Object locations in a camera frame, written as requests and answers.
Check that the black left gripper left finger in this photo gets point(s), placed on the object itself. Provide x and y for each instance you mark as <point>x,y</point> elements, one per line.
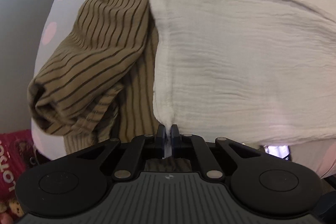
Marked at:
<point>128,160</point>

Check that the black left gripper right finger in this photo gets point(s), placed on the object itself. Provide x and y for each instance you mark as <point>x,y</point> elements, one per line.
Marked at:
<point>207,159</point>

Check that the white crinkled cotton garment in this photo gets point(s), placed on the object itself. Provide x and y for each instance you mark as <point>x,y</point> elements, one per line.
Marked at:
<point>256,71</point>

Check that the black smartphone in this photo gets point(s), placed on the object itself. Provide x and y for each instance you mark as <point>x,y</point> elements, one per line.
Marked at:
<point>280,151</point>

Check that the brown striped garment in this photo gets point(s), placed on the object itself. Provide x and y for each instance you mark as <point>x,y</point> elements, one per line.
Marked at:
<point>98,83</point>

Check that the pink snack bag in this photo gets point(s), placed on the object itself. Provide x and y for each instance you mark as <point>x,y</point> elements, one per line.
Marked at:
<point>17,156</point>

